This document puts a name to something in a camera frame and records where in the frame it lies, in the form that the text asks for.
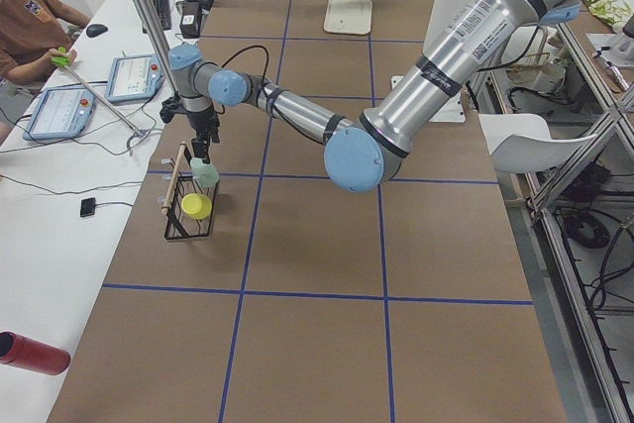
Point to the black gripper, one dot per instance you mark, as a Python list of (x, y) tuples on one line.
[(202, 121)]

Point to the light green cup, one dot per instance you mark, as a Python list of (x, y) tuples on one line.
[(205, 174)]

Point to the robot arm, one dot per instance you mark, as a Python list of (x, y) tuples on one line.
[(362, 154)]

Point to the yellow cup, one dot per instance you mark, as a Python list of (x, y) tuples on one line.
[(196, 205)]

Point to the cream rabbit tray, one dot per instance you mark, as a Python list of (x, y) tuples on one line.
[(348, 17)]

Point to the right teach pendant tablet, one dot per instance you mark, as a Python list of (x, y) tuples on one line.
[(134, 78)]

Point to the teach pendant tablet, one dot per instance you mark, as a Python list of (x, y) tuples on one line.
[(134, 78), (61, 113)]

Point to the black power adapter box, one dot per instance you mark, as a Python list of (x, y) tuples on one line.
[(191, 19)]

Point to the small black square device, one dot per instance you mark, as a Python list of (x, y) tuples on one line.
[(87, 207)]

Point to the left teach pendant tablet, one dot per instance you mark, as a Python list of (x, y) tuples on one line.
[(61, 113)]

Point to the black keyboard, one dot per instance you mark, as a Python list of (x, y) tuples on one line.
[(162, 8)]

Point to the black computer mouse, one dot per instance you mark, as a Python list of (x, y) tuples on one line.
[(95, 30)]

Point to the metal reacher stick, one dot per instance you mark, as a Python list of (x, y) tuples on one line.
[(61, 59)]

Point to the person in brown shirt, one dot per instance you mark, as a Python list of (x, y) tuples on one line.
[(32, 37)]

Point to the red cylinder bottle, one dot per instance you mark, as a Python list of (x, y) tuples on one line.
[(28, 354)]

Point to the white chair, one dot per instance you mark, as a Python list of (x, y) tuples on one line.
[(522, 143)]

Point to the wooden rack handle dowel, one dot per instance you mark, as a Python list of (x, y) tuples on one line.
[(168, 198)]

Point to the black wire cup rack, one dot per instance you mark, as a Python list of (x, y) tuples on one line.
[(179, 226)]

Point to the aluminium frame post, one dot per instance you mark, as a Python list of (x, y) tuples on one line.
[(150, 21)]

